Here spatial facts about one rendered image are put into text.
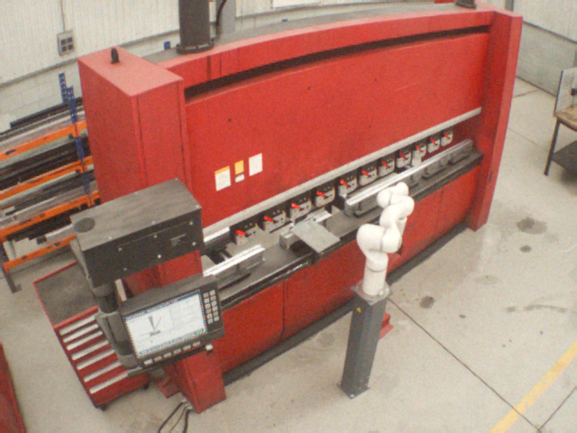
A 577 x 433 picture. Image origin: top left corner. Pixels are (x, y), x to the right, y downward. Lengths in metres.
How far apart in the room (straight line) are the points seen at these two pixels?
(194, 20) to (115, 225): 1.05
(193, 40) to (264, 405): 2.42
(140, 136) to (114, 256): 0.53
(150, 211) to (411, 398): 2.43
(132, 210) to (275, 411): 2.04
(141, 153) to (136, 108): 0.21
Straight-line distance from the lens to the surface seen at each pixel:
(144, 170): 2.20
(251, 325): 3.38
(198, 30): 2.43
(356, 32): 3.01
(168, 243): 1.93
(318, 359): 3.85
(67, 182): 4.76
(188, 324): 2.21
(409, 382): 3.78
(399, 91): 3.53
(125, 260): 1.90
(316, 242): 3.23
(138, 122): 2.09
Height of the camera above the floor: 3.03
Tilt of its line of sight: 36 degrees down
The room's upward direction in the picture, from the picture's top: straight up
